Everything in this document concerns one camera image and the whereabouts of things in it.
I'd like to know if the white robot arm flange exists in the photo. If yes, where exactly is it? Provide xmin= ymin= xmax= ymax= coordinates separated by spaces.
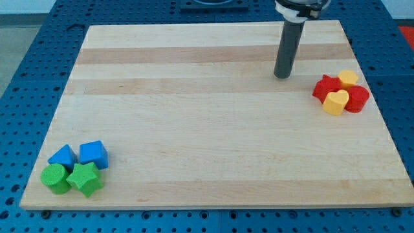
xmin=274 ymin=0 xmax=331 ymax=23

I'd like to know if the red star block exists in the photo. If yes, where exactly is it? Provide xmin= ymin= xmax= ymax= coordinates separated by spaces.
xmin=312 ymin=74 xmax=342 ymax=103

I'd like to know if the green star block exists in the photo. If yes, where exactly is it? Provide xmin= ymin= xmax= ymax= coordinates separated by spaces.
xmin=66 ymin=162 xmax=104 ymax=198

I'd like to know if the wooden board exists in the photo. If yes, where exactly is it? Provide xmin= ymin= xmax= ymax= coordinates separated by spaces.
xmin=20 ymin=20 xmax=413 ymax=210

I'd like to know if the blue cube block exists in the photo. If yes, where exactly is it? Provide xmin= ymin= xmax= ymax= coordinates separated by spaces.
xmin=79 ymin=140 xmax=109 ymax=170

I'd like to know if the dark grey cylindrical pointer tool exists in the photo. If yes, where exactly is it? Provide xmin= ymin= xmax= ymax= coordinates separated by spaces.
xmin=274 ymin=20 xmax=305 ymax=79

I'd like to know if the yellow heart block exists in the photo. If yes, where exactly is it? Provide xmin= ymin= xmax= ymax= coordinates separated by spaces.
xmin=322 ymin=90 xmax=349 ymax=116

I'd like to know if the yellow hexagon block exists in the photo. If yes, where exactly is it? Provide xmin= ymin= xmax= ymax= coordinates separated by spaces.
xmin=337 ymin=70 xmax=359 ymax=90

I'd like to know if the blue triangle block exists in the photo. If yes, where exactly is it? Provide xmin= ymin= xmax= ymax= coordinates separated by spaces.
xmin=47 ymin=144 xmax=78 ymax=172

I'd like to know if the red cylinder block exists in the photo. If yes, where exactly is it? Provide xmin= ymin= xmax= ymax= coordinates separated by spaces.
xmin=345 ymin=85 xmax=370 ymax=113

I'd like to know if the green cylinder block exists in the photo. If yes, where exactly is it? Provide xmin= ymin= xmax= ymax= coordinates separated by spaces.
xmin=40 ymin=163 xmax=72 ymax=195

